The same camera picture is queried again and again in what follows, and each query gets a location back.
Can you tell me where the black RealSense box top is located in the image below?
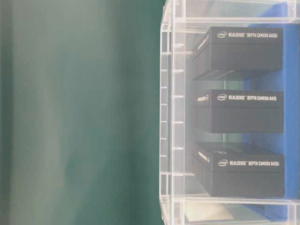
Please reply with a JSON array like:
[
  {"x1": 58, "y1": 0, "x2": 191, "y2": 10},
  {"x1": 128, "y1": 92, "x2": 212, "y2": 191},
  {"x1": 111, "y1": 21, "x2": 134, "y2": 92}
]
[{"x1": 192, "y1": 26, "x2": 283, "y2": 81}]

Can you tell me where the black realsense box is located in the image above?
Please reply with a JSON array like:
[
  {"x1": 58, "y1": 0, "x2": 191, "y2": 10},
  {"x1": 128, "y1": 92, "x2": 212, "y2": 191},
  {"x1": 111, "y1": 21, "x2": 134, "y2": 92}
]
[
  {"x1": 193, "y1": 142, "x2": 285, "y2": 198},
  {"x1": 192, "y1": 26, "x2": 283, "y2": 81},
  {"x1": 195, "y1": 89, "x2": 284, "y2": 133}
]

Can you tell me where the black RealSense box bottom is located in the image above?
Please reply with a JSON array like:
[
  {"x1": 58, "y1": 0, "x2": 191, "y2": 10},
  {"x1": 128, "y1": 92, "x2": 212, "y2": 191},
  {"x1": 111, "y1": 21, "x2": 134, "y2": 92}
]
[{"x1": 193, "y1": 142, "x2": 285, "y2": 198}]

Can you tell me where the black RealSense box middle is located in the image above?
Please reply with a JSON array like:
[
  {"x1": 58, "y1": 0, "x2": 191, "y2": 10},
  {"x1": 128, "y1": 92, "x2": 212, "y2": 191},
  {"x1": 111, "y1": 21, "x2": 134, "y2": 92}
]
[{"x1": 195, "y1": 89, "x2": 284, "y2": 133}]

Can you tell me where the clear plastic storage case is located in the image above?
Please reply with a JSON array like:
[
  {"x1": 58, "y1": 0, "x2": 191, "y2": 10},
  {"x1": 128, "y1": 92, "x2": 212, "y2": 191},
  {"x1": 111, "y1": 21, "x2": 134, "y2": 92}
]
[{"x1": 158, "y1": 0, "x2": 300, "y2": 225}]

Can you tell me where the white paper under case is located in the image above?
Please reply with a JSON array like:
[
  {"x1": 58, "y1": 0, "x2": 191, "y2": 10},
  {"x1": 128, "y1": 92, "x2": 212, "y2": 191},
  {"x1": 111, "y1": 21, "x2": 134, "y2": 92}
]
[{"x1": 185, "y1": 202, "x2": 233, "y2": 222}]

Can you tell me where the blue cloth liner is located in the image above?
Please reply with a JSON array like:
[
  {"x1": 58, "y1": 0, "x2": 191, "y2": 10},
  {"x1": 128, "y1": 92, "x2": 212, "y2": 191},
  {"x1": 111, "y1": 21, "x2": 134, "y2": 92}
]
[{"x1": 240, "y1": 0, "x2": 300, "y2": 225}]

